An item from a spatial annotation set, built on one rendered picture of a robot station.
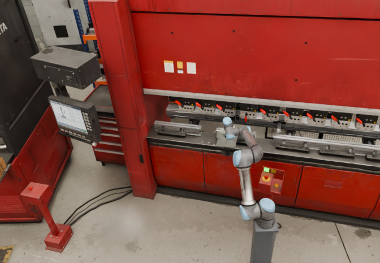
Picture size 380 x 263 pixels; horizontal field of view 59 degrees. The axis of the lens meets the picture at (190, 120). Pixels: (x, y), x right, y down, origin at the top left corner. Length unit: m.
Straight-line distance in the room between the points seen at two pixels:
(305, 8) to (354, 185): 1.76
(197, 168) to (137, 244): 1.00
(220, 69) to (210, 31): 0.34
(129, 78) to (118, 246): 1.75
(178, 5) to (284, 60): 0.95
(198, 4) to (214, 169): 1.70
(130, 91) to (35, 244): 1.97
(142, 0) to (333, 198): 2.59
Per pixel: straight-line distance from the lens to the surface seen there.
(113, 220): 3.97
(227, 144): 3.15
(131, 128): 3.37
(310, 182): 3.53
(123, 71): 3.01
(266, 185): 3.13
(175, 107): 3.69
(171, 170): 3.73
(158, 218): 3.88
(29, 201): 3.47
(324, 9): 2.69
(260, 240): 2.93
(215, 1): 2.71
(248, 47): 2.82
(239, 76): 2.95
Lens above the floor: 3.06
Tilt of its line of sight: 37 degrees down
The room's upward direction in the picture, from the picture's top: 4 degrees counter-clockwise
